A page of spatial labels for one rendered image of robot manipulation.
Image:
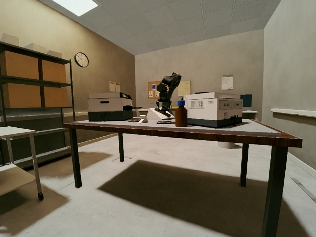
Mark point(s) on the brown bottle with blue cap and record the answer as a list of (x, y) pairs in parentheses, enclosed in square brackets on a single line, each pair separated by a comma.
[(181, 115)]

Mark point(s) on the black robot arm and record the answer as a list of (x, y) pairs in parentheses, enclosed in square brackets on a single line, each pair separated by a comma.
[(169, 82)]

